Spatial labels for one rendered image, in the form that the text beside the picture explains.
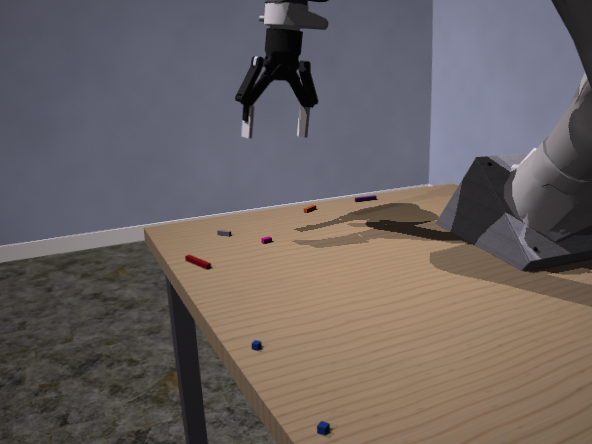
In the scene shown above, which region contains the red rod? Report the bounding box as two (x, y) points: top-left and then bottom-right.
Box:
(185, 255), (211, 270)

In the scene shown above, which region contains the purple rod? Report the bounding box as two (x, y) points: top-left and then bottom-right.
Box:
(355, 195), (376, 202)

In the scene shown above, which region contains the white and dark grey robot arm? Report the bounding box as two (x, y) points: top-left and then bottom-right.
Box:
(259, 0), (592, 242)

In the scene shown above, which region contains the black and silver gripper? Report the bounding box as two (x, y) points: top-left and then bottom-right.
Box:
(235, 28), (318, 138)

